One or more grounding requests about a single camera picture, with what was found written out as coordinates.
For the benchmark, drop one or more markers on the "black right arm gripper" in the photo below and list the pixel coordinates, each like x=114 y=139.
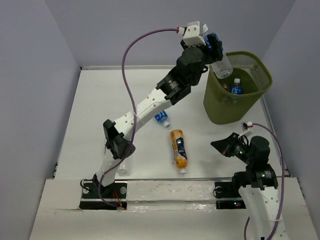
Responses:
x=224 y=146

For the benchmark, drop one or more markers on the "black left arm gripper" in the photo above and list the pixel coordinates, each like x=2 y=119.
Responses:
x=216 y=54

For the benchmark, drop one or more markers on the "clear bottle red cap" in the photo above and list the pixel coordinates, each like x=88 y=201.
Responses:
x=225 y=87

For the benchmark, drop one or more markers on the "yellow label drink bottle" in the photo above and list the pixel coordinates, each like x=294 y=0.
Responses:
x=180 y=159

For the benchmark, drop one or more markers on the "blue label bottle white cap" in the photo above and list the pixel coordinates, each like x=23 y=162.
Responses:
x=236 y=88

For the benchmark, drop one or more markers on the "clear crushed bottle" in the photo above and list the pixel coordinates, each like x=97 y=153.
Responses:
x=125 y=168

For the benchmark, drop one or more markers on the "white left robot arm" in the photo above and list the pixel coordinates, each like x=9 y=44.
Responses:
x=175 y=86

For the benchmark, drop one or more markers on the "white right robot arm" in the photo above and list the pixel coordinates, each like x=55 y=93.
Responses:
x=257 y=186

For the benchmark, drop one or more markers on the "green plastic waste bin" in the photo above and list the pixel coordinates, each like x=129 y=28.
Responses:
x=223 y=107

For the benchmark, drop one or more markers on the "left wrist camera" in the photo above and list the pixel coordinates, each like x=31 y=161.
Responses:
x=193 y=35

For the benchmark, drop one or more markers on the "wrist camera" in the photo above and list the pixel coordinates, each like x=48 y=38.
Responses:
x=193 y=35
x=246 y=128

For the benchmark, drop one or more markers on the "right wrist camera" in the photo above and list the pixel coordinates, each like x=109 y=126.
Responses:
x=246 y=128

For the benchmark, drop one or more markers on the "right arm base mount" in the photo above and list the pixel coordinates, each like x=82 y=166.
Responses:
x=227 y=195

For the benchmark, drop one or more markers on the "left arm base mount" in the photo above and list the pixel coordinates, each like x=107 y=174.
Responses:
x=114 y=196

